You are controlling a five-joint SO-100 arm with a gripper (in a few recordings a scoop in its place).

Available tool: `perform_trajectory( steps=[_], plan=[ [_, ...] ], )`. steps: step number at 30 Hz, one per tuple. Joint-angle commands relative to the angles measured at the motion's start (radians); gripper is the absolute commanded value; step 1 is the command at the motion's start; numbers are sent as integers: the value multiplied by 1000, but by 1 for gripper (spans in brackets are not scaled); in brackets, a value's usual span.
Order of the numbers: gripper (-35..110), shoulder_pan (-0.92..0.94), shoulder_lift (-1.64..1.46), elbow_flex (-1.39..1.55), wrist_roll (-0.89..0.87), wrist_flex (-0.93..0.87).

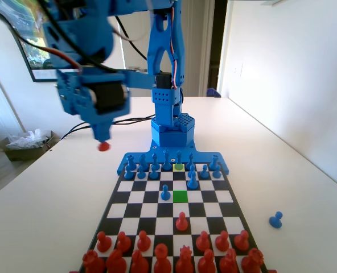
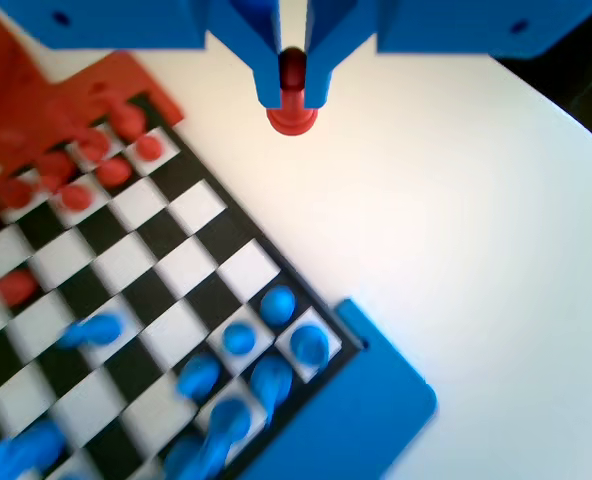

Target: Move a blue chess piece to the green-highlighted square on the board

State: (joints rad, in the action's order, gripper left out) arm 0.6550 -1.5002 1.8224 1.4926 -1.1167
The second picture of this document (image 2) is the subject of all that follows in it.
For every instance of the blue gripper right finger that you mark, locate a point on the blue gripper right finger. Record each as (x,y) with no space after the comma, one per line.
(326,40)

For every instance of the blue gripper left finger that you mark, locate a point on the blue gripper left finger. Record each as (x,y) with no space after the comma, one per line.
(261,40)

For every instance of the red chess pawn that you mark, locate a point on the red chess pawn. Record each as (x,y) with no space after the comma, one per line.
(11,287)
(77,196)
(113,171)
(149,147)
(292,122)

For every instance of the red chess rook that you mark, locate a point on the red chess rook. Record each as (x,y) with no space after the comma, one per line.
(128,120)

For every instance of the red chess knight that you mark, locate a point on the red chess knight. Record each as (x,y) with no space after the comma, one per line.
(93,145)

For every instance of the red chess bishop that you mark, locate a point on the red chess bishop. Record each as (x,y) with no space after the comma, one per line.
(56,167)

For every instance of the blue chess pawn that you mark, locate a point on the blue chess pawn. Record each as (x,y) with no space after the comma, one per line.
(96,330)
(199,375)
(278,305)
(239,337)

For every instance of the blue chess rook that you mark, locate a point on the blue chess rook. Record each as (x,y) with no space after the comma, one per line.
(308,345)

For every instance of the blue chess knight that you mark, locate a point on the blue chess knight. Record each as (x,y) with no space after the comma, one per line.
(21,450)
(271,380)

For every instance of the blue chess bishop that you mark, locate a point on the blue chess bishop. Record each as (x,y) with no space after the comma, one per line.
(230,420)

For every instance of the black and white chessboard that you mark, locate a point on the black and white chessboard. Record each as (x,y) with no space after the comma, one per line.
(126,260)

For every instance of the red base plate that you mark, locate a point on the red base plate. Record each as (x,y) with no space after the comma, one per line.
(121,75)

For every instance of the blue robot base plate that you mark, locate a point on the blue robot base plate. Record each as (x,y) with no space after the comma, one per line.
(356,410)

